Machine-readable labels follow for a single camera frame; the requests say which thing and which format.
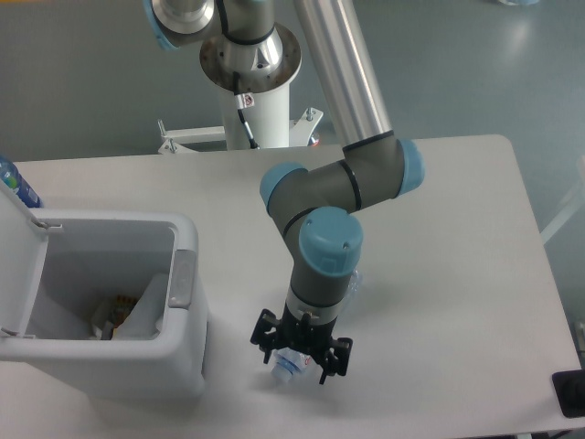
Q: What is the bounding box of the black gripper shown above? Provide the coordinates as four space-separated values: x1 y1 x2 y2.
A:
250 305 353 385

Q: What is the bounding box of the clear crushed plastic bottle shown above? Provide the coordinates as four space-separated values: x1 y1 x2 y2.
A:
271 269 363 384

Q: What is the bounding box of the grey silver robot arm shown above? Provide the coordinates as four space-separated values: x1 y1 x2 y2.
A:
143 1 425 378

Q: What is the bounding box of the colourful trash in can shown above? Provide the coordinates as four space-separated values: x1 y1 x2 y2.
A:
90 294 138 340

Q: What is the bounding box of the white plastic trash can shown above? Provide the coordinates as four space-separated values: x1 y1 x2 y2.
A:
1 187 209 399

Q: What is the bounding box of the black device at edge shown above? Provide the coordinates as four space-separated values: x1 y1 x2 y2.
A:
552 369 584 419

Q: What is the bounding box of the blue labelled bottle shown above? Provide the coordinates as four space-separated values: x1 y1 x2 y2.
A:
1 156 44 209

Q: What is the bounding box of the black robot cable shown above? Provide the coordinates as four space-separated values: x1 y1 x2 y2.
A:
231 70 261 150

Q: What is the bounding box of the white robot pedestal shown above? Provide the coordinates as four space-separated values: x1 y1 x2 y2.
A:
158 23 324 155

